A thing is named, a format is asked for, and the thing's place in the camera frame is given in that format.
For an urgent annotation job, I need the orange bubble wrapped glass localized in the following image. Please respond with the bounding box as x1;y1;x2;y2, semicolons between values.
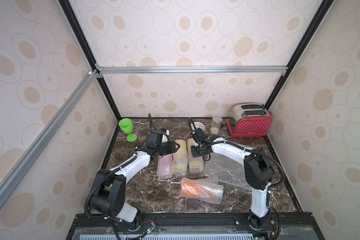
181;176;224;205

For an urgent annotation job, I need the pink bubble wrapped glass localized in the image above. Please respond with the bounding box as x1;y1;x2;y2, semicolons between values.
157;154;173;180

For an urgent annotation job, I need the white sink strainer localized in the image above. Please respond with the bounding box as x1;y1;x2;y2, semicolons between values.
191;122;206;132

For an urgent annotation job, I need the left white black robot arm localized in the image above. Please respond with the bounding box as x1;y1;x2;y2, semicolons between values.
84;129;180;228

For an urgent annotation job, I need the clear jar with powder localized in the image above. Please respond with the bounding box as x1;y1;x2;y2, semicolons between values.
210;116;223;135

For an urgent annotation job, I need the clear bubble wrap sheet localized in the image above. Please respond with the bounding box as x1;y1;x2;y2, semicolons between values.
203;153;251;192

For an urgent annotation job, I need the yellow bubble wrapped glass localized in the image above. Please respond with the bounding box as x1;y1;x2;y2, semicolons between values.
173;140;188;177

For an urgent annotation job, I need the horizontal aluminium rail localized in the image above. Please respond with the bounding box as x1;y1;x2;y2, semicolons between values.
90;65;288;75

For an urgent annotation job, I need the left diagonal aluminium rail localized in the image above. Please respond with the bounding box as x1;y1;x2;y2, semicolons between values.
0;69;99;210

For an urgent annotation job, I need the red toaster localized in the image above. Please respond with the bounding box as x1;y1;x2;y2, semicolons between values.
226;103;273;138

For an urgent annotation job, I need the green wine glass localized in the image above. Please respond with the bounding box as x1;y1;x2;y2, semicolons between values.
119;118;137;142

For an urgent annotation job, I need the beige bubble wrapped glass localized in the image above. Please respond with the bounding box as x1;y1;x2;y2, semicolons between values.
187;139;204;173

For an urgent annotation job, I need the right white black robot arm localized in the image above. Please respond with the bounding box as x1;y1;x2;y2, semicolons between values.
191;128;286;230

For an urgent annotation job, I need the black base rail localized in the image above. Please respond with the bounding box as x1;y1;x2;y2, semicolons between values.
67;213;324;240

